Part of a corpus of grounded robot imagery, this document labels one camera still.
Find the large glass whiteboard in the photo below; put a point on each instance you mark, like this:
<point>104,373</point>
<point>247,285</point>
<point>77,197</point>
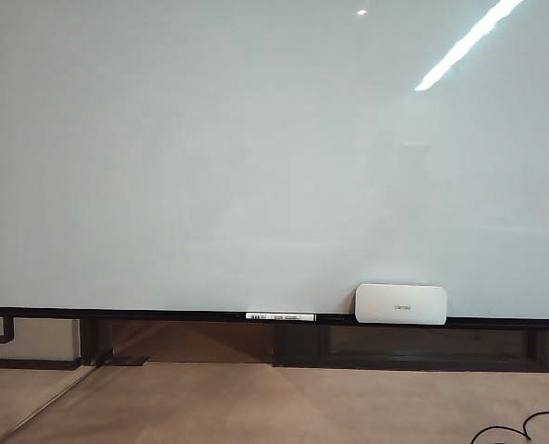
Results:
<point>210,162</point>

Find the white marker pen barcode label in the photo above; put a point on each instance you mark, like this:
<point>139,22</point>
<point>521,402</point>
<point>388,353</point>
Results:
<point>279,316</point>

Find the white rectangular whiteboard eraser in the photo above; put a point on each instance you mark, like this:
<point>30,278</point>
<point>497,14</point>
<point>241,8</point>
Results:
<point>399,303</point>

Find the black whiteboard pen tray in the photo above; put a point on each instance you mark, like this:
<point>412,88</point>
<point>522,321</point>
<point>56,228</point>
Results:
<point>117,313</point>

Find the black stand foot plate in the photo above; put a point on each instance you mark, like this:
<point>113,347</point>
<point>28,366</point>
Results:
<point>126,360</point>

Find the black baseboard strip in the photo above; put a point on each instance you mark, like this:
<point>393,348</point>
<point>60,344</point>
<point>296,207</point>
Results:
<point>34,364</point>

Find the metal floor rail strip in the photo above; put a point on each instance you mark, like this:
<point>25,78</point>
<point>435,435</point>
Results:
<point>52,400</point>

